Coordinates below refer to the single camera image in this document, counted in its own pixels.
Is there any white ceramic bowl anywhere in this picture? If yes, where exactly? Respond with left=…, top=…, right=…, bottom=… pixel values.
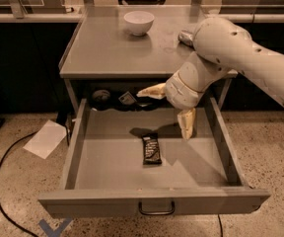
left=123, top=11, right=155, bottom=36

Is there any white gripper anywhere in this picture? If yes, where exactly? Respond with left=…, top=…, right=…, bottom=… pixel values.
left=136, top=73, right=202, bottom=140

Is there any round grey device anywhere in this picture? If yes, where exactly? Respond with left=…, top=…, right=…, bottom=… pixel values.
left=92, top=90, right=110, bottom=103

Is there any black bundle with tag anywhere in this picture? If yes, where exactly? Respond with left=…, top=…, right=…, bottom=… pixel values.
left=111, top=90, right=162, bottom=113

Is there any thin black cable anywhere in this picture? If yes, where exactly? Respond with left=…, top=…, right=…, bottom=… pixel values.
left=217, top=214, right=224, bottom=237

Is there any black floor cable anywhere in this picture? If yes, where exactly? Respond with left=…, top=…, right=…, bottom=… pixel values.
left=0, top=130, right=39, bottom=237

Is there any black rxbar chocolate bar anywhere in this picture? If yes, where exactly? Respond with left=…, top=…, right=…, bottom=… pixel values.
left=142, top=133, right=162, bottom=165

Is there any blue tape mark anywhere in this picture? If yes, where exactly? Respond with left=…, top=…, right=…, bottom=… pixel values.
left=37, top=217, right=74, bottom=237

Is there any black drawer handle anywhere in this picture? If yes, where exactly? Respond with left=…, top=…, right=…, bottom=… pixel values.
left=138, top=201, right=176, bottom=216

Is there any grey counter cabinet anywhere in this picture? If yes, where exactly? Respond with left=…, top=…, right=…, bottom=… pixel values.
left=58, top=5, right=241, bottom=116

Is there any white paper sheet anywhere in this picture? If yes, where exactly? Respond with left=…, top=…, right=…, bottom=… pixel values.
left=24, top=120, right=66, bottom=159

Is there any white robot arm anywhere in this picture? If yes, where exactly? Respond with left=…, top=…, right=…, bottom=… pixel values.
left=138, top=17, right=284, bottom=139

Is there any grey open drawer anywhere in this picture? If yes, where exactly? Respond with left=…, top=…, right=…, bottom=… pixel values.
left=38, top=98, right=270, bottom=218

